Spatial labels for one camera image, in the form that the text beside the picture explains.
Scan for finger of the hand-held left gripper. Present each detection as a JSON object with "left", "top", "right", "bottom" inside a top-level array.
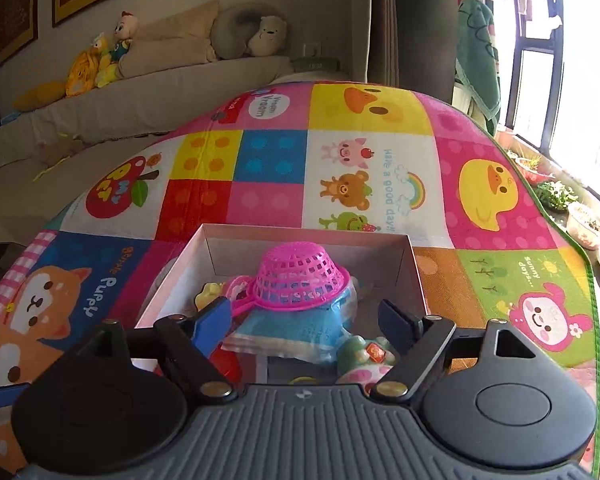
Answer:
[{"left": 0, "top": 380, "right": 33, "bottom": 419}]

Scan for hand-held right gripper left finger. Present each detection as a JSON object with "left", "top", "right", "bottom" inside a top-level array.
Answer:
[{"left": 87, "top": 296, "right": 239, "bottom": 407}]

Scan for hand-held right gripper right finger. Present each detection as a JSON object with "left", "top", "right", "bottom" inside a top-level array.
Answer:
[{"left": 370, "top": 299, "right": 547, "bottom": 402}]

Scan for pale yellow toy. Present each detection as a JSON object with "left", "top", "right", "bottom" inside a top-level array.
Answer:
[{"left": 192, "top": 282, "right": 226, "bottom": 311}]

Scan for small pink toy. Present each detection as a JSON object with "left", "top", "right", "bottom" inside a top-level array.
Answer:
[{"left": 222, "top": 275, "right": 256, "bottom": 307}]

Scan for red plastic toy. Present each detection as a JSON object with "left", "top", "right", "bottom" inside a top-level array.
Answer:
[{"left": 207, "top": 347, "right": 244, "bottom": 387}]

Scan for pastel toy with orange part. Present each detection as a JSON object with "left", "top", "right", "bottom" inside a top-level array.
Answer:
[{"left": 335, "top": 335, "right": 399, "bottom": 387}]

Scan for blue and white packet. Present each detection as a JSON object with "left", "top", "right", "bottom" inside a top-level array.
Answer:
[{"left": 222, "top": 280, "right": 359, "bottom": 364}]

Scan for pink plastic basket scoop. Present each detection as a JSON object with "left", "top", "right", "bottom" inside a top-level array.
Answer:
[{"left": 230, "top": 241, "right": 354, "bottom": 319}]

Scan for pink cardboard box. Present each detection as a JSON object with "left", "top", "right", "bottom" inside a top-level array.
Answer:
[{"left": 135, "top": 222, "right": 429, "bottom": 387}]

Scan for colourful printed play mat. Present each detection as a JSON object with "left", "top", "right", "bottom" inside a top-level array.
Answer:
[{"left": 0, "top": 80, "right": 600, "bottom": 477}]

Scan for green potted plant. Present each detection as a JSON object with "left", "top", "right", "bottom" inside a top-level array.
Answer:
[{"left": 535, "top": 180, "right": 579, "bottom": 212}]

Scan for red pot with plant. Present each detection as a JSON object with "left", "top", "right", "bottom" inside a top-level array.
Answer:
[{"left": 512, "top": 152, "right": 554, "bottom": 184}]

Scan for white bowl planter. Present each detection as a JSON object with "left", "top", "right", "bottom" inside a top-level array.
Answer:
[{"left": 566, "top": 202, "right": 600, "bottom": 251}]

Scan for beige sofa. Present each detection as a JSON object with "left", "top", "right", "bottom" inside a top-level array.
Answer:
[{"left": 0, "top": 55, "right": 301, "bottom": 262}]

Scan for small digital clock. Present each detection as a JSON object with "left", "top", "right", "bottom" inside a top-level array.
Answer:
[{"left": 291, "top": 57, "right": 334, "bottom": 72}]

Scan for green printed towel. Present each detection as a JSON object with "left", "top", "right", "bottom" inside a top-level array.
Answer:
[{"left": 454, "top": 0, "right": 503, "bottom": 137}]

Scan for yellow duck plush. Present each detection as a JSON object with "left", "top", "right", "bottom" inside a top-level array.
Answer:
[{"left": 92, "top": 32, "right": 122, "bottom": 89}]

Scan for orange and yellow plush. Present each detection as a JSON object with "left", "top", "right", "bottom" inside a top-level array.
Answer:
[{"left": 65, "top": 50, "right": 101, "bottom": 99}]

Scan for beige cushion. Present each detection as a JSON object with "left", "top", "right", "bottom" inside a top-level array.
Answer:
[{"left": 117, "top": 0, "right": 221, "bottom": 79}]

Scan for yellow plush cushion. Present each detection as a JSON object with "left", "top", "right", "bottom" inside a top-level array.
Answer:
[{"left": 12, "top": 80, "right": 66, "bottom": 113}]

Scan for grey bear neck pillow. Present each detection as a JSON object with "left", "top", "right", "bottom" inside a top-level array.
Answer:
[{"left": 211, "top": 2, "right": 289, "bottom": 62}]

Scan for doll with red hair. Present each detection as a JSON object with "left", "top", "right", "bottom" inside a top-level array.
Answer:
[{"left": 109, "top": 10, "right": 139, "bottom": 64}]

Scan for brown curtain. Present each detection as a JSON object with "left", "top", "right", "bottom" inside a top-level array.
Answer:
[{"left": 352, "top": 0, "right": 457, "bottom": 105}]

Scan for black framed window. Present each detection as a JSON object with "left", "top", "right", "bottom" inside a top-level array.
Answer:
[{"left": 500, "top": 0, "right": 600, "bottom": 196}]

